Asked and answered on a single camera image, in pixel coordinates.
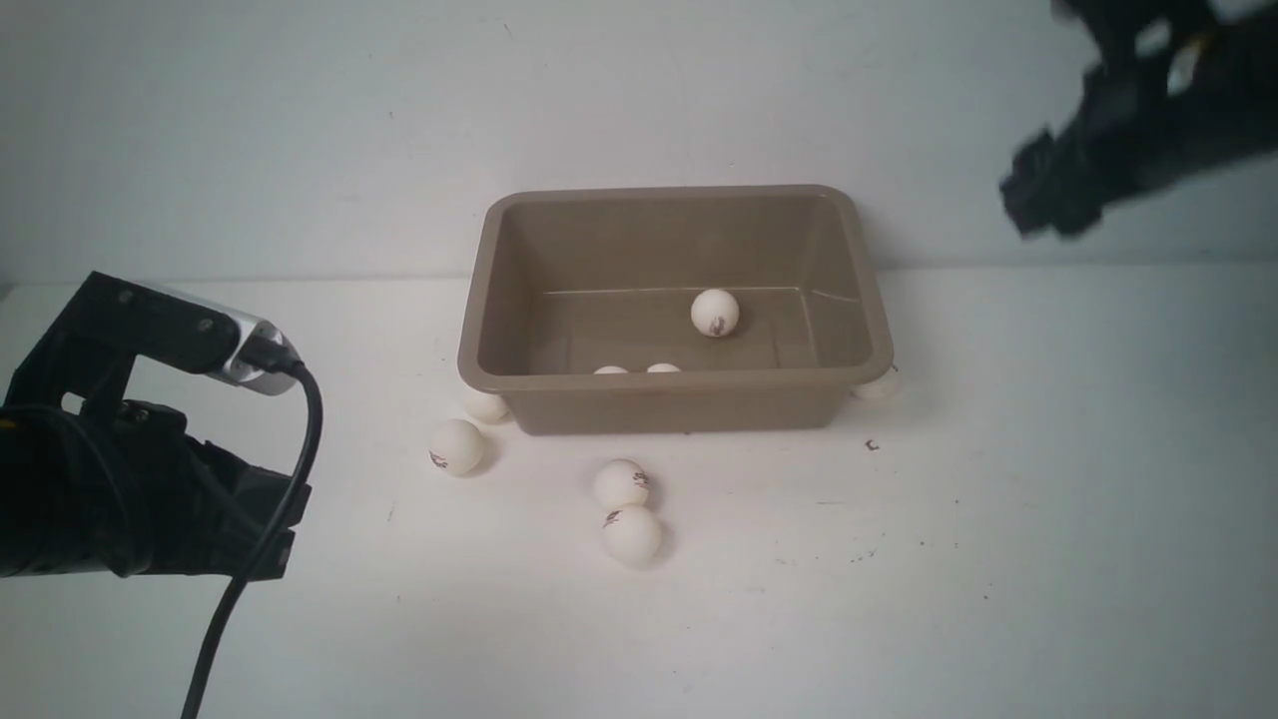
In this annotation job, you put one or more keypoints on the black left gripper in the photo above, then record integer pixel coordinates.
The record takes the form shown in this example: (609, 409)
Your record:
(178, 506)

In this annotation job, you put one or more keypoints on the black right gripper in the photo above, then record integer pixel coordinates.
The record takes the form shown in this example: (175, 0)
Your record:
(1177, 92)

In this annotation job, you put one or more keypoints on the tan plastic bin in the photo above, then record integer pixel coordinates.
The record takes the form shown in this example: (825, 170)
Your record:
(567, 281)

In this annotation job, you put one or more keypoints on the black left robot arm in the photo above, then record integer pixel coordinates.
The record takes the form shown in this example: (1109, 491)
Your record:
(53, 488)

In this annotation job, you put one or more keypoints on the white ball under bin corner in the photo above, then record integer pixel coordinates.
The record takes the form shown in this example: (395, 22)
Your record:
(483, 407)

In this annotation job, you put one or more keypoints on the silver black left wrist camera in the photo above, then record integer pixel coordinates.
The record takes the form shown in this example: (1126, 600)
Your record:
(90, 349)

